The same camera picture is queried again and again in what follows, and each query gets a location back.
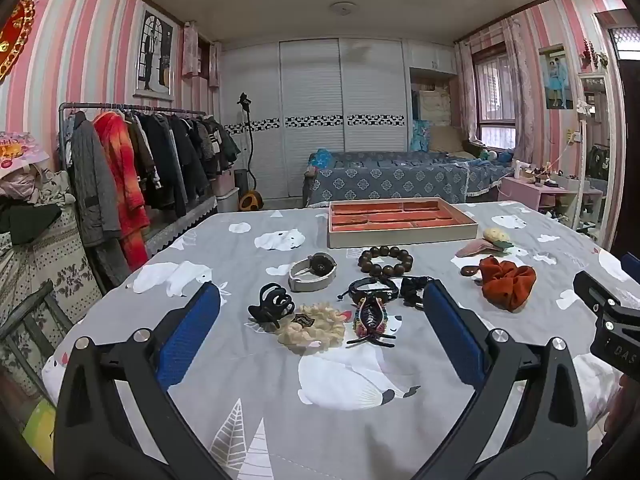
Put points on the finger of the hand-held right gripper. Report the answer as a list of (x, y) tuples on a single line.
[(632, 266), (595, 295)]

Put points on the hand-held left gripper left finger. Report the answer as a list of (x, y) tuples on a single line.
[(187, 330)]

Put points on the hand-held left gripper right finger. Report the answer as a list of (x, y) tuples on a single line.
[(452, 325)]

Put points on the black scrunchie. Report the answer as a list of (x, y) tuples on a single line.
[(410, 287)]

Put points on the orange scrunchie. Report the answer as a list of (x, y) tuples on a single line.
[(505, 285)]

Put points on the pink felt hair clip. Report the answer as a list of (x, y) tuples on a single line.
[(472, 249)]

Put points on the black hair claw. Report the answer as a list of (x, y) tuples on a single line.
[(272, 305)]

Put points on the beige tray with brick-pattern lining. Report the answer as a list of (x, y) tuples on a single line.
[(400, 240)]

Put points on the cream scrunchie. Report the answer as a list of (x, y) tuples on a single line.
[(330, 317)]

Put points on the small brown hair clip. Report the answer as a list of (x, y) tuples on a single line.
[(469, 271)]

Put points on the dark green hair clip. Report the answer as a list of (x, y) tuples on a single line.
[(504, 245)]

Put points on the cream fuzzy hair clip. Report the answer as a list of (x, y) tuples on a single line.
[(495, 234)]

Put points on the white framed mirror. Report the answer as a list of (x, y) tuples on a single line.
[(595, 160)]

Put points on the grey bear-print tablecloth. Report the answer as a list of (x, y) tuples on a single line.
[(280, 410)]

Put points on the pink nightstand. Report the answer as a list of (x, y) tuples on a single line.
[(520, 192)]

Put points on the white plastic storage box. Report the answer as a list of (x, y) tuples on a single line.
[(225, 195)]

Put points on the bed with blue patterned cover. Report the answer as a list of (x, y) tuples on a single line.
[(395, 177)]

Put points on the patterned beige cloth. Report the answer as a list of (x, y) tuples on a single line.
[(45, 260)]

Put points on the row of hanging clothes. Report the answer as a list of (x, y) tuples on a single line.
[(120, 170)]

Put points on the garment steamer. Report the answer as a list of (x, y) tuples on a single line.
[(247, 160)]

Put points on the beige pillow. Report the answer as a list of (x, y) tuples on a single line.
[(445, 140)]

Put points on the light blue cloth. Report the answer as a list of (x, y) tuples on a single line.
[(420, 135)]

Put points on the blue plastic bag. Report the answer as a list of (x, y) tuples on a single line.
[(321, 158)]

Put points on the window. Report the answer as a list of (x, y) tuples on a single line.
[(492, 95)]

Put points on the metal clothes rack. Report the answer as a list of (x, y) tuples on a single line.
[(125, 106)]

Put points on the white sliding-door wardrobe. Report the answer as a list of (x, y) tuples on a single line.
[(310, 90)]

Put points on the small pink curtain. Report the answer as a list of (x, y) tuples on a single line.
[(191, 55)]

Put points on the round ceiling light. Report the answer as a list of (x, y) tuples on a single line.
[(343, 8)]

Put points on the wall poster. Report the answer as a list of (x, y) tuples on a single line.
[(556, 77)]

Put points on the framed wall picture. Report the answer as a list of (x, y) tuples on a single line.
[(155, 55)]

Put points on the red wall decoration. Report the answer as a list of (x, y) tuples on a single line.
[(15, 35)]

